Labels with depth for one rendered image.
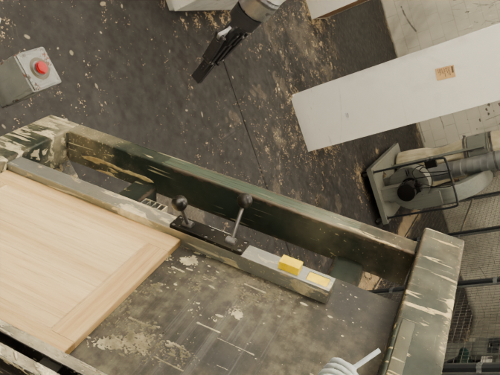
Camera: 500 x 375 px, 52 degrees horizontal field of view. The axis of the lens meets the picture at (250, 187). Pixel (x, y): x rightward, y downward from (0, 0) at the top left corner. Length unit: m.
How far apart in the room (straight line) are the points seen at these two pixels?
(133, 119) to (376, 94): 2.39
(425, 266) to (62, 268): 0.81
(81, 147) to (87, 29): 1.65
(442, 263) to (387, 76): 3.63
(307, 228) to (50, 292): 0.66
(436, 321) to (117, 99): 2.51
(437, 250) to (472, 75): 3.46
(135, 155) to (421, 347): 0.97
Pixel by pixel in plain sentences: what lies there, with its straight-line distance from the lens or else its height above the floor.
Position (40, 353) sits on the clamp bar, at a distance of 1.00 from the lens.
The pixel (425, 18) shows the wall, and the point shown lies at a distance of 9.19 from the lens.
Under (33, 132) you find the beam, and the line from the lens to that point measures 1.73.
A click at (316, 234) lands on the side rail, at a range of 1.41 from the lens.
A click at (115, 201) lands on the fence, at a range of 1.39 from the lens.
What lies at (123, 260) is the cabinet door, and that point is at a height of 1.30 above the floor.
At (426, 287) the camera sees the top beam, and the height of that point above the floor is 1.89.
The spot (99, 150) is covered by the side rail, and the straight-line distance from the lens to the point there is 1.68.
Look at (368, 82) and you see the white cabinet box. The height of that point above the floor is 0.78.
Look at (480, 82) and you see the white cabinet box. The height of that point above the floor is 1.66.
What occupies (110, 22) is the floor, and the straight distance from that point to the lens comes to 3.46.
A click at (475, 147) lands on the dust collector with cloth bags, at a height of 1.19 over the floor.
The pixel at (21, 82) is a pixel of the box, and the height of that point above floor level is 0.90.
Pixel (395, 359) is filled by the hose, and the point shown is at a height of 1.95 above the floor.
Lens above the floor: 2.22
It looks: 33 degrees down
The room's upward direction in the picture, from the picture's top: 76 degrees clockwise
